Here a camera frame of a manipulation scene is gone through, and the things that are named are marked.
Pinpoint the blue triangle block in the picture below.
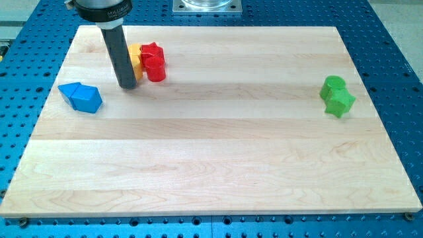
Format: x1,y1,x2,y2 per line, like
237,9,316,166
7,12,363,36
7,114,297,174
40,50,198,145
58,82,81,109

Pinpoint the light wooden board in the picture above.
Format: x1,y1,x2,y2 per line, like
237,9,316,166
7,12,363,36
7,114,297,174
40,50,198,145
1,26,422,218

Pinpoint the red cylinder block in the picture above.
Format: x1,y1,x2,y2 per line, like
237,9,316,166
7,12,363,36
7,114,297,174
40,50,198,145
144,56,166,82

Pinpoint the yellow pentagon block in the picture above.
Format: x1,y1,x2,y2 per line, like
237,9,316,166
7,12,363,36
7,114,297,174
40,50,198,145
130,55,143,81

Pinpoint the red star block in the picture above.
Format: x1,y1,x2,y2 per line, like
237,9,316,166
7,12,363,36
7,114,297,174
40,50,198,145
140,42,165,65

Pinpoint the yellow hexagon block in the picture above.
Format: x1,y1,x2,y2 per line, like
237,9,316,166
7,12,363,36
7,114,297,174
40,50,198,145
128,43,141,56

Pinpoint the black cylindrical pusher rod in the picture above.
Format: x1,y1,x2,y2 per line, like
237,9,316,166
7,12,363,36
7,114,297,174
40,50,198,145
101,25,137,89

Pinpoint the green cylinder block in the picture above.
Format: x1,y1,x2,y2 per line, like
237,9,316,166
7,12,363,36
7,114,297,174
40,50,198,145
319,75,346,100

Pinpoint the blue cube block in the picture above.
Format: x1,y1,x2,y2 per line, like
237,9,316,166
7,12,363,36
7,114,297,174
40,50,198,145
71,85,102,114

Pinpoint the green star block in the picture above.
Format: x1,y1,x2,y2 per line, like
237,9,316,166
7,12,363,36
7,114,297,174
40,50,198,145
324,89,356,118

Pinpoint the black robot wrist flange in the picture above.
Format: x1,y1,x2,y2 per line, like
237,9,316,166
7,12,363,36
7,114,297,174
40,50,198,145
64,0,133,30

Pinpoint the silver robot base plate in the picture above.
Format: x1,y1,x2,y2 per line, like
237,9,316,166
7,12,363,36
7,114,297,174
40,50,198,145
173,0,243,15

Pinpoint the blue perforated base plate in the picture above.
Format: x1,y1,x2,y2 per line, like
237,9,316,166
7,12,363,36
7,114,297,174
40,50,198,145
1,1,422,237

